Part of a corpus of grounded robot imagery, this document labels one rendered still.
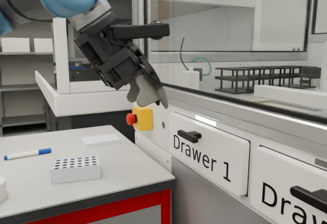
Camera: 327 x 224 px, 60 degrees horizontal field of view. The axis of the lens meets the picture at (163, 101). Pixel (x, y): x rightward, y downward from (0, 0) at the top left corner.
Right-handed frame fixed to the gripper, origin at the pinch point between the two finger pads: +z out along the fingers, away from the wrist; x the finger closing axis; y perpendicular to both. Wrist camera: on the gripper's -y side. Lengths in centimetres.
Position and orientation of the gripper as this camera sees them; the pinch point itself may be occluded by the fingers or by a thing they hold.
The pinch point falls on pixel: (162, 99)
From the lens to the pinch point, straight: 59.4
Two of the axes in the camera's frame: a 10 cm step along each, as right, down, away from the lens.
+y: -7.3, 6.3, -2.6
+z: 5.1, 7.6, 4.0
